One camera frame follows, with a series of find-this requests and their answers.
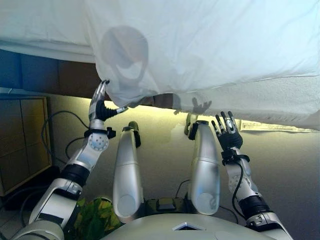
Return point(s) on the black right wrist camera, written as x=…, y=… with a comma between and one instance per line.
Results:
x=231, y=155

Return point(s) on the green leafy plant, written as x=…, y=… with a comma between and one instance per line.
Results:
x=95, y=220

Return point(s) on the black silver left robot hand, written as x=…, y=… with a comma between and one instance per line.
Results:
x=100, y=110

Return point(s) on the white fitted bed sheet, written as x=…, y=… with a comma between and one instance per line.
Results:
x=45, y=25

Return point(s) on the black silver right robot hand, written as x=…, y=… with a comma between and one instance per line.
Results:
x=230, y=137

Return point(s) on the silver robot torso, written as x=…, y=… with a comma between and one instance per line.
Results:
x=162, y=227

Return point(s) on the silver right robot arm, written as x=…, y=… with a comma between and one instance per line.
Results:
x=252, y=200

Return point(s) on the wooden nightstand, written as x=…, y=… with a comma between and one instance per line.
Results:
x=22, y=140

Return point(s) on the dark brown bed frame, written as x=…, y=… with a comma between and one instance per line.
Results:
x=75, y=77

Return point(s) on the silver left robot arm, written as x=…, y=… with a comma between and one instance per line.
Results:
x=82, y=157

